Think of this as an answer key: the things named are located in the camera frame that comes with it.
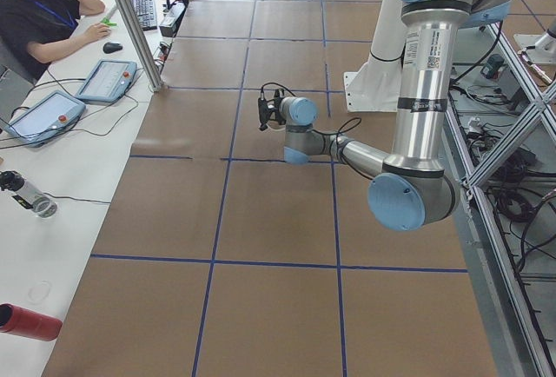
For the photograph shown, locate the far blue teach pendant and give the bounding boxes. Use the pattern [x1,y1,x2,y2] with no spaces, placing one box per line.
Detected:
[75,59,137,103]

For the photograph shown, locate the black keyboard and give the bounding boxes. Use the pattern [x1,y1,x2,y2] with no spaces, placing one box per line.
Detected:
[130,0,158,30]

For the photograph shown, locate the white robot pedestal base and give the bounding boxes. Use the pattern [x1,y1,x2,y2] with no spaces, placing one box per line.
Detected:
[344,0,407,112]

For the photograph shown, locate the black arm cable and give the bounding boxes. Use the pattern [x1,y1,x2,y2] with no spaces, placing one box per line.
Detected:
[259,83,364,165]

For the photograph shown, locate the green pen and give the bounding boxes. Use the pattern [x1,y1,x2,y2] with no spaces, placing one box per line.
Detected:
[101,18,117,27]

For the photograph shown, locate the aluminium frame post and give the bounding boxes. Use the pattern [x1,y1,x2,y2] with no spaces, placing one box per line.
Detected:
[115,0,163,92]

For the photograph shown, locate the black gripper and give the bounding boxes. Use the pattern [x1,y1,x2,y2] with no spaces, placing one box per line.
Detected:
[265,96,282,122]

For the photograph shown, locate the blue teach pendant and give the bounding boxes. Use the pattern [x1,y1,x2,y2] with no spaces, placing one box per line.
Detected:
[75,59,137,103]
[5,90,86,147]

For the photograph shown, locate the red bottle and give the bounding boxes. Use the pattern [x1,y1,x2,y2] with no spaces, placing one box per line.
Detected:
[1,303,63,341]

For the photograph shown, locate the black computer mouse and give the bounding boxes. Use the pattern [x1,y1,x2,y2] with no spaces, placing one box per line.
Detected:
[103,42,122,54]

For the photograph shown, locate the clear water bottle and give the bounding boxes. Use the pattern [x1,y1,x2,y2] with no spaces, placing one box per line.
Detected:
[1,170,57,218]

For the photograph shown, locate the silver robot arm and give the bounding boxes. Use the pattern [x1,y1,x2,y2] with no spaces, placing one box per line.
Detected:
[257,0,511,231]

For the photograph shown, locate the orange black hub near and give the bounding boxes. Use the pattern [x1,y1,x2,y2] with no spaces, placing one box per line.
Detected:
[158,41,171,60]

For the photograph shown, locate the seated person in black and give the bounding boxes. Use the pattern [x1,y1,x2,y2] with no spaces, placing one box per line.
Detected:
[1,0,111,80]

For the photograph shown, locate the near blue teach pendant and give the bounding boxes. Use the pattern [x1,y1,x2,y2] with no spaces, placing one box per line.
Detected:
[5,90,86,147]

